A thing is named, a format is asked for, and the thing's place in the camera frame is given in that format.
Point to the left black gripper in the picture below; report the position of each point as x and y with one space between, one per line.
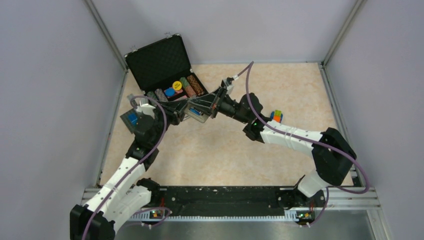
173 109

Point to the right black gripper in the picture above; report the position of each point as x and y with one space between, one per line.
212 102

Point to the blue battery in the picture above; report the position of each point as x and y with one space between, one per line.
195 111

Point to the white remote control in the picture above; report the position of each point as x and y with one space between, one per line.
202 119

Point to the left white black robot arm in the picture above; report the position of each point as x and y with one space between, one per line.
102 216

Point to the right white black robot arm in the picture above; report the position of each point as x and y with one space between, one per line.
331 154

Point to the pink card deck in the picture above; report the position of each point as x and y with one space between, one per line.
177 95

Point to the blue poker chip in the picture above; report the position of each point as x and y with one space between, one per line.
169 92

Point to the purple green poker chip stack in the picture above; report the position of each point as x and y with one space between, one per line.
158 95

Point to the yellow poker chip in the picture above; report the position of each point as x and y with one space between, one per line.
177 85

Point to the brown poker chip stack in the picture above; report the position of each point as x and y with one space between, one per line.
195 85

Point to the black poker chip case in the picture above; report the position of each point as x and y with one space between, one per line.
159 64

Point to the grey lego plate with bricks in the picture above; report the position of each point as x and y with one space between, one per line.
130 117

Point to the colourful toy block car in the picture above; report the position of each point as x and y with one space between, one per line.
277 116

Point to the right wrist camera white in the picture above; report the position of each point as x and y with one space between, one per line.
228 84

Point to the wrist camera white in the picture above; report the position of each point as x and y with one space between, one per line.
146 109
228 84

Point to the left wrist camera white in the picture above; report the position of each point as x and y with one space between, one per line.
146 109

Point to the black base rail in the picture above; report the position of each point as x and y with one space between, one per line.
232 204

